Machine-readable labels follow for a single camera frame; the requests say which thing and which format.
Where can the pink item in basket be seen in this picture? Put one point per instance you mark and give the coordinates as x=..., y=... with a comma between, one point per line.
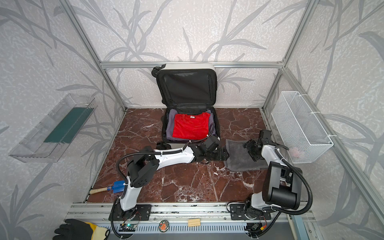
x=296, y=153

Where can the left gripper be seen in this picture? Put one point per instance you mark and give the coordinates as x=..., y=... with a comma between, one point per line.
x=218, y=153

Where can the black and yellow glove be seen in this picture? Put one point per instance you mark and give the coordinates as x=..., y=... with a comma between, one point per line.
x=73, y=229

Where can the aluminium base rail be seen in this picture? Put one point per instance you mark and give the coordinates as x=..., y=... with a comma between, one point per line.
x=207, y=212

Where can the red t-shirt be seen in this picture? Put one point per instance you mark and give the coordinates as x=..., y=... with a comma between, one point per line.
x=191, y=127

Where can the small wooden block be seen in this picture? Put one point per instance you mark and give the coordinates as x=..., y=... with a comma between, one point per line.
x=194, y=223

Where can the purple trousers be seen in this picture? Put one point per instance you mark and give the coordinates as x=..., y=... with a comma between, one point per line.
x=170, y=125

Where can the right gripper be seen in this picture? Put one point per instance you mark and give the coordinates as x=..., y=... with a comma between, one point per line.
x=252, y=147

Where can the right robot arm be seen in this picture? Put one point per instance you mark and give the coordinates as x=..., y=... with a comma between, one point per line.
x=285, y=190

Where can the white wire mesh basket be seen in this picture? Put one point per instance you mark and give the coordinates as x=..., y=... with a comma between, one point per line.
x=299, y=127

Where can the round red green badge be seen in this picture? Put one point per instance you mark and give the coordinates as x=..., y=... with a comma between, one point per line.
x=164, y=226

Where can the grey towel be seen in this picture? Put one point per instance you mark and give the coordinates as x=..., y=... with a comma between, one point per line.
x=239, y=159

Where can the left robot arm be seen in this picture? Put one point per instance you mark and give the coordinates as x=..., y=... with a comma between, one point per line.
x=138, y=169

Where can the black and white suitcase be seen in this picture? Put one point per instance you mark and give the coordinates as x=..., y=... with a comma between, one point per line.
x=188, y=88

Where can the green circuit board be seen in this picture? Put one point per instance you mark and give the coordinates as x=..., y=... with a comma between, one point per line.
x=125, y=228

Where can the clear plastic wall tray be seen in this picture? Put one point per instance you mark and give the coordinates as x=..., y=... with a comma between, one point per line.
x=48, y=141

